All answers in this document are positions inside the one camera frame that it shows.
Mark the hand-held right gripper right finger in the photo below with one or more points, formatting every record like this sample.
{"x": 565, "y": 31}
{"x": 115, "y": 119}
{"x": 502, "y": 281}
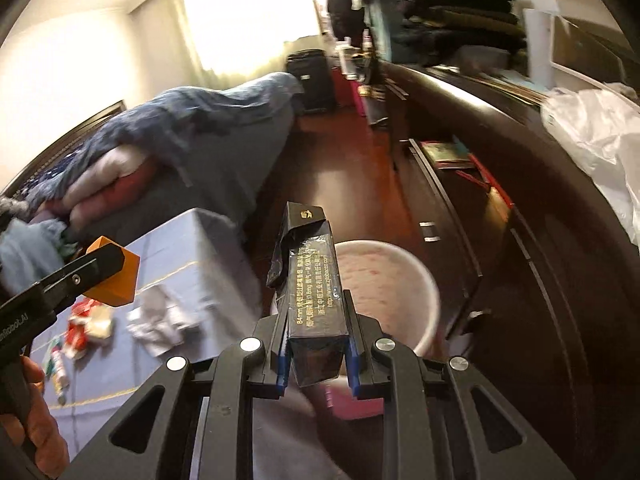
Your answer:
{"x": 356, "y": 376}

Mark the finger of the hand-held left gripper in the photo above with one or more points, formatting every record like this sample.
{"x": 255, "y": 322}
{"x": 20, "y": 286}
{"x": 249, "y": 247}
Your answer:
{"x": 80, "y": 275}

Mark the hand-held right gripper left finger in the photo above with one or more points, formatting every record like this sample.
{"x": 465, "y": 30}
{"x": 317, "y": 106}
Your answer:
{"x": 282, "y": 371}

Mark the orange block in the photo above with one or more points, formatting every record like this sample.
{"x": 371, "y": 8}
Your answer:
{"x": 117, "y": 282}

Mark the black cigarette box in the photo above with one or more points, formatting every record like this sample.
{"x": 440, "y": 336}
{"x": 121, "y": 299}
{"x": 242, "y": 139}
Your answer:
{"x": 315, "y": 285}

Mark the pink speckled waste bin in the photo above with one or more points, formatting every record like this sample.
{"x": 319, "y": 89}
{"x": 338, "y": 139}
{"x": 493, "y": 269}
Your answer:
{"x": 385, "y": 285}

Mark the person's left hand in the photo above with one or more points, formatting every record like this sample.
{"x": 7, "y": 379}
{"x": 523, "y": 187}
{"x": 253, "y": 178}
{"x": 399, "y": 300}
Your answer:
{"x": 45, "y": 425}

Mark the light blue cloth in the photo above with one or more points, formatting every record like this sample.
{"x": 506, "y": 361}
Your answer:
{"x": 30, "y": 247}

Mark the red snack wrapper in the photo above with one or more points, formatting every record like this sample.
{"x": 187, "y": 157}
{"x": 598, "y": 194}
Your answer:
{"x": 80, "y": 332}

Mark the small white tube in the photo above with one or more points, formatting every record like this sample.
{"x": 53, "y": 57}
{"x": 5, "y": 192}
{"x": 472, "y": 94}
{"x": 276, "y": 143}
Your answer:
{"x": 59, "y": 375}

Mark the crumpled white paper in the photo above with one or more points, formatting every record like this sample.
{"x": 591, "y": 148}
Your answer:
{"x": 160, "y": 320}

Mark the folded pink and white quilts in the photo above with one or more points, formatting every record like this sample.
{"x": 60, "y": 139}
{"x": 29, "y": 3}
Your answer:
{"x": 115, "y": 170}

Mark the blue checked tablecloth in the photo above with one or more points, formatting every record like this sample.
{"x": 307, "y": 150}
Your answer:
{"x": 200, "y": 245}

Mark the dark wooden headboard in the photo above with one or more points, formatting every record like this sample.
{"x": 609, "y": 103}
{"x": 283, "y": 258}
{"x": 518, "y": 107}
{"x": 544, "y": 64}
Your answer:
{"x": 75, "y": 130}

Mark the grey bed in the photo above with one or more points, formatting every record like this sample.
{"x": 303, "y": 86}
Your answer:
{"x": 225, "y": 170}

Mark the blue patterned blanket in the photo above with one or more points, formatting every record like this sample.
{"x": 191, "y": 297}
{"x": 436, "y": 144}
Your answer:
{"x": 200, "y": 105}

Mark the dark wooden cabinet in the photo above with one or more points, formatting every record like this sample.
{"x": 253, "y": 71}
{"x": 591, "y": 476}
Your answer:
{"x": 550, "y": 270}

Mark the row of red books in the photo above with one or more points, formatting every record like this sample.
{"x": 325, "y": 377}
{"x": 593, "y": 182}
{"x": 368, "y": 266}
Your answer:
{"x": 492, "y": 185}

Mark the green book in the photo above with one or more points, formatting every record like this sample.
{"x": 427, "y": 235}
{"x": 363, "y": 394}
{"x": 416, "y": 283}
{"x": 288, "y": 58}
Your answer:
{"x": 445, "y": 153}

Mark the pink storage box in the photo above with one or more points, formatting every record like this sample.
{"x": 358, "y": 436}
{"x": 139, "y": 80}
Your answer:
{"x": 346, "y": 91}

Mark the black suitcase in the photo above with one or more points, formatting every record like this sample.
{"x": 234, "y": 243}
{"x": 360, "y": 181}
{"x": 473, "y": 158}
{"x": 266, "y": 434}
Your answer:
{"x": 310, "y": 80}

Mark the white curtain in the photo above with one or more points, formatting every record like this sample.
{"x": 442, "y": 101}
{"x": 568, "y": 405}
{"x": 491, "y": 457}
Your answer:
{"x": 240, "y": 20}

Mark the white plastic bag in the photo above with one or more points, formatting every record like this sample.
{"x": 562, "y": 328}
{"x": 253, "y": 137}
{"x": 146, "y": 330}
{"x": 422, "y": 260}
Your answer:
{"x": 600, "y": 135}

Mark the stack of folded dark clothes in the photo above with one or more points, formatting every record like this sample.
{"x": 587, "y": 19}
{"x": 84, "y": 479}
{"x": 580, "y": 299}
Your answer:
{"x": 460, "y": 20}

